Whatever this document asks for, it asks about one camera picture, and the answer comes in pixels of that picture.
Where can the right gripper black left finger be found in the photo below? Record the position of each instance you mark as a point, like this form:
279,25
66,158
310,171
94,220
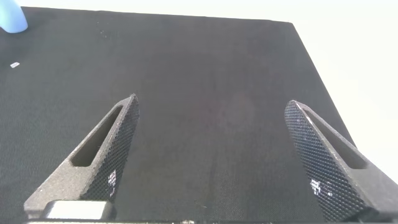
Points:
105,149

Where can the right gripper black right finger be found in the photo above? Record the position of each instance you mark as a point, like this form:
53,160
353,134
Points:
326,161

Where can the small grey cube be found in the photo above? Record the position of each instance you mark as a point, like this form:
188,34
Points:
15,65

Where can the light blue plastic cup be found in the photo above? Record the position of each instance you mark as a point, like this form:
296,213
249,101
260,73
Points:
11,17

